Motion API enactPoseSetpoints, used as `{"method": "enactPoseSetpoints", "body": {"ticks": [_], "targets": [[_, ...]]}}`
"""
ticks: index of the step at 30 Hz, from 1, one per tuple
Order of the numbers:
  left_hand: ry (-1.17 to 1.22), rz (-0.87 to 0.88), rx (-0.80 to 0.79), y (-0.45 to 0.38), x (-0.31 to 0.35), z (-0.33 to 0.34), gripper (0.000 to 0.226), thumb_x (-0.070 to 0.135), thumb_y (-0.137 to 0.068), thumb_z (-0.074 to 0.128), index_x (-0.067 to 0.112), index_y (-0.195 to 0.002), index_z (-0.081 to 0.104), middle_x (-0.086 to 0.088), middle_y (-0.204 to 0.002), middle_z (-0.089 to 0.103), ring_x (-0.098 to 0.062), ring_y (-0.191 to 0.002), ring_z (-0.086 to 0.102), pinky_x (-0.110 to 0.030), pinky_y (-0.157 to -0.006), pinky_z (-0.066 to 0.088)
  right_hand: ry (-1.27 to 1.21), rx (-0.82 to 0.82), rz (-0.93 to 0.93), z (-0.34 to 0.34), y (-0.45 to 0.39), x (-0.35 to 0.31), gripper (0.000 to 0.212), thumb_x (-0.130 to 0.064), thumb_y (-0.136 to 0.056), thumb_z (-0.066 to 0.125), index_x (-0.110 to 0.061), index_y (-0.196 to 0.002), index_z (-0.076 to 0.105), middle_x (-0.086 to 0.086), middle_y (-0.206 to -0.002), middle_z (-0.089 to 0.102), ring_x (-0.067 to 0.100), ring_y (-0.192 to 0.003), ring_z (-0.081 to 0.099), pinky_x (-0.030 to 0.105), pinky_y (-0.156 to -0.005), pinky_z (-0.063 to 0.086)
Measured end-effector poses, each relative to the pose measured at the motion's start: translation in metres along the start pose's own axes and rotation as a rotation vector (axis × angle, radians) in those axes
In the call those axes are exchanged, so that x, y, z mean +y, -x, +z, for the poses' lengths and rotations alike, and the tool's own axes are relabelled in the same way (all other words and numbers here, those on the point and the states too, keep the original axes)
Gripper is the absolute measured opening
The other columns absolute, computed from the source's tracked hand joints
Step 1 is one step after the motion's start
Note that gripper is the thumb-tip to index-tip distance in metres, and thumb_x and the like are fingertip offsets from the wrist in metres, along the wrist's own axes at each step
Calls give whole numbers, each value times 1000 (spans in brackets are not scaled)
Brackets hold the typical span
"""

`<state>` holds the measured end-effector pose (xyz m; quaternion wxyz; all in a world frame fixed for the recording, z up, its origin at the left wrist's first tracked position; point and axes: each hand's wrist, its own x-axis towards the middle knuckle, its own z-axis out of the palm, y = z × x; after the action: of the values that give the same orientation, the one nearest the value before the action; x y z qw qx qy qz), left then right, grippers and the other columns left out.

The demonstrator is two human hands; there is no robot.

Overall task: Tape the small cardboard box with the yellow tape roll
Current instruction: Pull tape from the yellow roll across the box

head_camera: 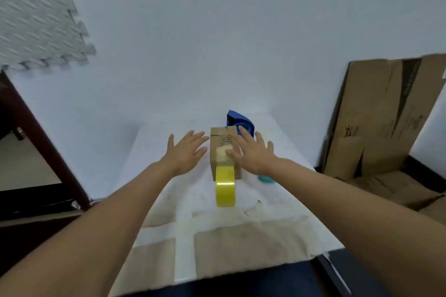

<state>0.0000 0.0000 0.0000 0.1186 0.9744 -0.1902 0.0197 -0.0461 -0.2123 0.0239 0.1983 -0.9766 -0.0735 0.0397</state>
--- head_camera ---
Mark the person's left hand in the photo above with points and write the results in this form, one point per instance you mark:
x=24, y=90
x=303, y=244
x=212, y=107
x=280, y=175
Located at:
x=183, y=157

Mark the person's right hand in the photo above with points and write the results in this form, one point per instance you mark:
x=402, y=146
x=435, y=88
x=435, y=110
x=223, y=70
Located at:
x=256, y=161

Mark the person's right thumb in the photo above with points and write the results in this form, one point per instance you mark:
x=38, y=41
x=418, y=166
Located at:
x=232, y=157

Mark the person's left little finger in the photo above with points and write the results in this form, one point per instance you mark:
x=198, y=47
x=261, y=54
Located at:
x=170, y=143

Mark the person's right little finger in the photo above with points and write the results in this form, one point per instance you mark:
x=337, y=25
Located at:
x=270, y=147

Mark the person's left thumb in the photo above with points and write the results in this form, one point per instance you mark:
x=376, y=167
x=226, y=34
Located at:
x=201, y=156

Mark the person's left middle finger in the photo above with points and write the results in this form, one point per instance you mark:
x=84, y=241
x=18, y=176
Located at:
x=196, y=139

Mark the person's right middle finger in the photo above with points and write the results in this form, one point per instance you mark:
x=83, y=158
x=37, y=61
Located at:
x=247, y=136

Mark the person's left forearm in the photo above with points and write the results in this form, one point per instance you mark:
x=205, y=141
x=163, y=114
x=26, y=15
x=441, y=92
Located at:
x=94, y=230

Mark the person's right forearm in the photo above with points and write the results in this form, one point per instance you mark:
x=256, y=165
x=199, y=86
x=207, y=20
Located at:
x=355, y=216

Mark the blue tape dispenser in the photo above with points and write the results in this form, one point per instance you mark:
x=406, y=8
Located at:
x=240, y=119

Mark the small brown cardboard box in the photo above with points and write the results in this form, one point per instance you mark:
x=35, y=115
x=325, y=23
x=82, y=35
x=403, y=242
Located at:
x=216, y=136

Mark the small teal object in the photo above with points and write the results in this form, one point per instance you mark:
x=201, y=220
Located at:
x=265, y=179

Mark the yellow tape roll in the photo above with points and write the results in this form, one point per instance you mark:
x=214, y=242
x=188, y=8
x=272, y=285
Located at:
x=225, y=189

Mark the white paper table cover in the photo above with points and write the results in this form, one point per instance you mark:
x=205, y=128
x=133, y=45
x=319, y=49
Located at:
x=244, y=237

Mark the large flattened cardboard box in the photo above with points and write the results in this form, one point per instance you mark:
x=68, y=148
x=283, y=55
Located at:
x=376, y=115

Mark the person's dark blue trousers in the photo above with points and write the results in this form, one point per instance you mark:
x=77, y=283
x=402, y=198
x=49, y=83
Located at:
x=244, y=283

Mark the flat cardboard sheet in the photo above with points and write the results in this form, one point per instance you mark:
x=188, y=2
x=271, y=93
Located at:
x=400, y=189

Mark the grey foam puzzle mat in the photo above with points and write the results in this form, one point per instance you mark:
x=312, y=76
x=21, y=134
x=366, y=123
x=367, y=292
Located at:
x=35, y=11

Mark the dark wooden door frame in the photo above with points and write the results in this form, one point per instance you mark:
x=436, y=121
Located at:
x=38, y=140

